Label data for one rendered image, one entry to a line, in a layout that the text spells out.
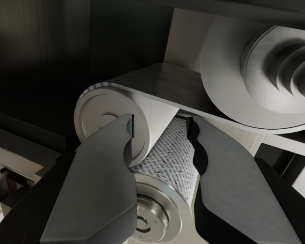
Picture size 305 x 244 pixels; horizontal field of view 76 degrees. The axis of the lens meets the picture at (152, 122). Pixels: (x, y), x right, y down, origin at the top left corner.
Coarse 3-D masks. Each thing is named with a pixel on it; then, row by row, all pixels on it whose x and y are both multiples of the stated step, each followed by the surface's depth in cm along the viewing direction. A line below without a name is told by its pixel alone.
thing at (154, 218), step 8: (144, 200) 28; (152, 200) 28; (144, 208) 27; (152, 208) 27; (160, 208) 28; (144, 216) 28; (152, 216) 27; (160, 216) 27; (144, 224) 28; (152, 224) 28; (160, 224) 27; (136, 232) 29; (144, 232) 29; (152, 232) 28; (160, 232) 28; (144, 240) 30; (152, 240) 29
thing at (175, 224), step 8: (136, 184) 28; (144, 184) 28; (144, 192) 28; (152, 192) 28; (160, 192) 27; (160, 200) 28; (168, 200) 27; (168, 208) 28; (176, 208) 27; (168, 216) 28; (176, 216) 28; (176, 224) 28; (168, 232) 30; (176, 232) 29; (160, 240) 31; (168, 240) 30
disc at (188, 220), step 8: (136, 176) 28; (144, 176) 27; (152, 176) 27; (152, 184) 27; (160, 184) 27; (168, 184) 27; (168, 192) 27; (176, 192) 27; (176, 200) 27; (184, 200) 27; (184, 208) 27; (184, 216) 28; (192, 216) 27; (168, 224) 29; (184, 224) 28; (192, 224) 28; (184, 232) 29; (136, 240) 33; (176, 240) 30; (184, 240) 29
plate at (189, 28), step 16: (176, 16) 49; (192, 16) 47; (208, 16) 46; (176, 32) 50; (192, 32) 49; (176, 48) 51; (192, 48) 50; (176, 64) 53; (192, 64) 52; (224, 128) 55; (192, 208) 70; (128, 240) 89; (192, 240) 76
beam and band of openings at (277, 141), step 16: (256, 144) 54; (272, 144) 53; (288, 144) 51; (304, 144) 50; (272, 160) 62; (288, 160) 60; (304, 160) 53; (288, 176) 58; (304, 176) 53; (304, 192) 54
